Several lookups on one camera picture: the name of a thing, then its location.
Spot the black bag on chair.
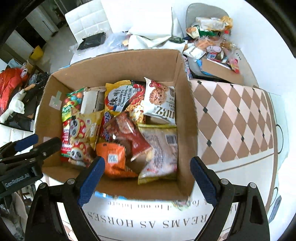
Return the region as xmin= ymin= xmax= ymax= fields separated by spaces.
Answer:
xmin=77 ymin=32 xmax=106 ymax=50

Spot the white paper carton pack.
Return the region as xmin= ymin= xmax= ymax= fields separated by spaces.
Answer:
xmin=80 ymin=86 xmax=106 ymax=114

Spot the white cookie snack bag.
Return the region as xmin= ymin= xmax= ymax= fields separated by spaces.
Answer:
xmin=140 ymin=77 xmax=176 ymax=126

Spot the pile of snack packets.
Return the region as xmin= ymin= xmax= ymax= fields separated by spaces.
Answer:
xmin=183 ymin=16 xmax=240 ymax=76

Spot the green fruit candy bag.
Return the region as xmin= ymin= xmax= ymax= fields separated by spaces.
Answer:
xmin=61 ymin=88 xmax=84 ymax=123

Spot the red bag on floor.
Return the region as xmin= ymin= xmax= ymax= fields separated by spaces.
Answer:
xmin=0 ymin=68 xmax=28 ymax=114

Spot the white leather chair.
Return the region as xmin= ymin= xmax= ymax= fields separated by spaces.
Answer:
xmin=65 ymin=1 xmax=111 ymax=43

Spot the yellow box on floor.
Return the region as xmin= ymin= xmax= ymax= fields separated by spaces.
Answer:
xmin=29 ymin=46 xmax=44 ymax=62

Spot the small white snack packet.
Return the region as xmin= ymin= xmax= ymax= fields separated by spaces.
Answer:
xmin=137 ymin=124 xmax=178 ymax=185

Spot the small cardboard box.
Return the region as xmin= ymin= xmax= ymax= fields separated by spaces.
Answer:
xmin=196 ymin=58 xmax=244 ymax=85

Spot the orange snack packet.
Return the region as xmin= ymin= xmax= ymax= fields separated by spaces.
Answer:
xmin=95 ymin=142 xmax=138 ymax=179

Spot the white padded sofa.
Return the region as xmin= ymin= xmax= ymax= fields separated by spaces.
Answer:
xmin=0 ymin=124 xmax=33 ymax=147

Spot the red pastry snack packet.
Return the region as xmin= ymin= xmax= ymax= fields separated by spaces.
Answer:
xmin=104 ymin=112 xmax=152 ymax=161

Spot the brown cardboard box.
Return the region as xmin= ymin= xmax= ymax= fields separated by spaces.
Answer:
xmin=35 ymin=49 xmax=198 ymax=200

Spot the white cloth bag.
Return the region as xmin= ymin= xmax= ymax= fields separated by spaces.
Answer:
xmin=102 ymin=1 xmax=186 ymax=52

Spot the orange panda snack bag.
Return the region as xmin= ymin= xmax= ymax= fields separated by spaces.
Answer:
xmin=68 ymin=141 xmax=96 ymax=167

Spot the yellow red noodle packet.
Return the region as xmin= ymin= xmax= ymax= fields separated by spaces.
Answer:
xmin=99 ymin=79 xmax=147 ymax=142

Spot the yellow panda snack bag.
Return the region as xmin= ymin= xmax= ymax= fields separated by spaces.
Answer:
xmin=69 ymin=109 xmax=103 ymax=150

